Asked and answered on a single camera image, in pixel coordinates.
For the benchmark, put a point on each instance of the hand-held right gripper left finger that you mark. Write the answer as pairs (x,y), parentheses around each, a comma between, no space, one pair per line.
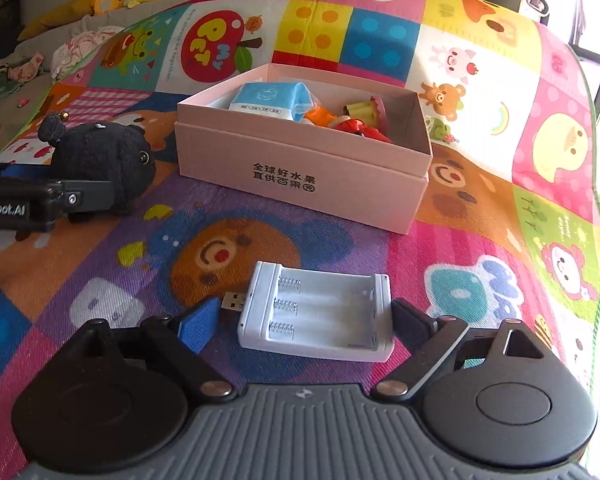
(199,324)

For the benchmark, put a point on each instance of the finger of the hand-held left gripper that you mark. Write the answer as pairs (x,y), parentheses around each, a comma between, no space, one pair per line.
(25,175)
(20,207)

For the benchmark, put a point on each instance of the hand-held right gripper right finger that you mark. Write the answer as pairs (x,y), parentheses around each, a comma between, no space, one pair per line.
(412,320)

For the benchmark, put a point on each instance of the white battery charger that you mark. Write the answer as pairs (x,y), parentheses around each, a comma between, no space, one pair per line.
(260,310)

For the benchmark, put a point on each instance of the black plush toy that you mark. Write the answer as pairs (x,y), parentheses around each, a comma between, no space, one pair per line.
(110,155)

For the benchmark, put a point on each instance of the pink cardboard box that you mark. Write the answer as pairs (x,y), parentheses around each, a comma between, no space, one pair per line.
(290,180)

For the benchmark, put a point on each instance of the red plastic bear toy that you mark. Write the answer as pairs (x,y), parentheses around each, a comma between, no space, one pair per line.
(357,127)

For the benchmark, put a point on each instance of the yellow pink cake toy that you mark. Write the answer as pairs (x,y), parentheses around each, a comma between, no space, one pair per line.
(362,109)

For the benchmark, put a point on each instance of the small orange toy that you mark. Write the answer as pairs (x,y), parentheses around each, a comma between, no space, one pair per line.
(316,116)

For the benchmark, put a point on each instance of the blue white wet cotton pack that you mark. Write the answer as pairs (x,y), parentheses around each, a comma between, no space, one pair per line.
(265,97)

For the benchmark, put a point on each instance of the colourful cartoon play mat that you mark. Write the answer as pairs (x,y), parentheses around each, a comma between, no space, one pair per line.
(480,260)

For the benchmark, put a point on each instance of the small pink cloth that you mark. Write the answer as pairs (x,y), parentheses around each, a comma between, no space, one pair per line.
(25,67)

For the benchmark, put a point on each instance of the pink white cloth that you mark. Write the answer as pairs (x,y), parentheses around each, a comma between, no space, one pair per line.
(80,47)

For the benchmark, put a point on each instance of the yellow cushion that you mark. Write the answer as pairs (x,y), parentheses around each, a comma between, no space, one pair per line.
(55,15)

